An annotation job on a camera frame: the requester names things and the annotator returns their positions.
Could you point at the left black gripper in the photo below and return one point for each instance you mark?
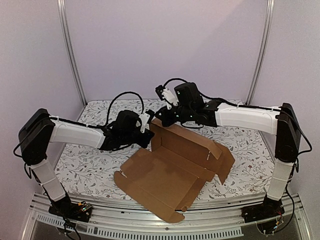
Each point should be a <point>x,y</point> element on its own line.
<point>148,136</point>

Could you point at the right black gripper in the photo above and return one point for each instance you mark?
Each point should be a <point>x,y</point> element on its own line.
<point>166,118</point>

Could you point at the brown cardboard box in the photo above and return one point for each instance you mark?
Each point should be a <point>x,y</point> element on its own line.
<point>168,178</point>

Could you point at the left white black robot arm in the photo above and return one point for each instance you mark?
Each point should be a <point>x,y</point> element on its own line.
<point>42,129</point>

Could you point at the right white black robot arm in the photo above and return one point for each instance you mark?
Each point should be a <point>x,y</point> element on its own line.
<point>186,104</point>

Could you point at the floral patterned table mat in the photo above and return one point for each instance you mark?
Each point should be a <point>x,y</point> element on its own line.
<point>84,170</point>

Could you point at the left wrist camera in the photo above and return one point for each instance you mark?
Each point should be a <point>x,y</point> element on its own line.
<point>145,118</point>

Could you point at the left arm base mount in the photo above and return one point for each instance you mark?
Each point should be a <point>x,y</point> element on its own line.
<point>81,211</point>

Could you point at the left aluminium frame post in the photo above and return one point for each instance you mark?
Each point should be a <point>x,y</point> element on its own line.
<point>61,5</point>

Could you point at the aluminium frame post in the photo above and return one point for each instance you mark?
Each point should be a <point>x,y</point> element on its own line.
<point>270,5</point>
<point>61,5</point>

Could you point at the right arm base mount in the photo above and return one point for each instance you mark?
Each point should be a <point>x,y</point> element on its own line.
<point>268,217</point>

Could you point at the right aluminium frame post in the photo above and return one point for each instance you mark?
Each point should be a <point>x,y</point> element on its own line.
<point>270,5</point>

